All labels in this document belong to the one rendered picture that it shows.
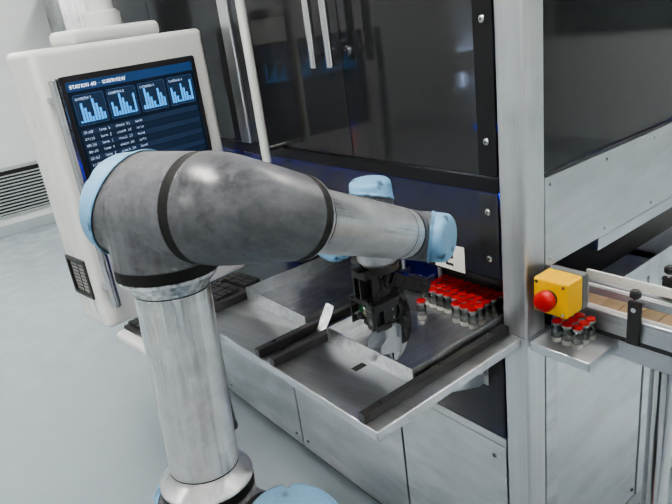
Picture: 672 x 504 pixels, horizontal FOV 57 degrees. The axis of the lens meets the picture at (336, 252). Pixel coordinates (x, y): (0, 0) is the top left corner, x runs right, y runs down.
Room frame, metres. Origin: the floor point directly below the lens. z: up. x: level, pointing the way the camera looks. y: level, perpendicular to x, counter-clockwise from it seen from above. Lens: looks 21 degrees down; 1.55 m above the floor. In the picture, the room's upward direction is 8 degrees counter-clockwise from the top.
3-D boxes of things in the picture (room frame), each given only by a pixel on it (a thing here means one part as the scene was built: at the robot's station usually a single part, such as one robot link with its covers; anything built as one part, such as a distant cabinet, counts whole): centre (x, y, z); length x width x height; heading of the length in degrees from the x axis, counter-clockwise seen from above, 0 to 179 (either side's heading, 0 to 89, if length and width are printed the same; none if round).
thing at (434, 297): (1.24, -0.24, 0.90); 0.18 x 0.02 x 0.05; 36
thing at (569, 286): (1.06, -0.41, 1.00); 0.08 x 0.07 x 0.07; 126
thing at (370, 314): (1.03, -0.07, 1.06); 0.09 x 0.08 x 0.12; 126
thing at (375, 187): (1.03, -0.07, 1.22); 0.09 x 0.08 x 0.11; 146
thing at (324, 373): (1.29, -0.01, 0.87); 0.70 x 0.48 x 0.02; 36
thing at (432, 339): (1.19, -0.17, 0.90); 0.34 x 0.26 x 0.04; 126
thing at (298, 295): (1.46, 0.03, 0.90); 0.34 x 0.26 x 0.04; 126
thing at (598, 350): (1.07, -0.46, 0.87); 0.14 x 0.13 x 0.02; 126
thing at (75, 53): (1.80, 0.54, 1.19); 0.50 x 0.19 x 0.78; 134
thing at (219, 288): (1.64, 0.42, 0.82); 0.40 x 0.14 x 0.02; 134
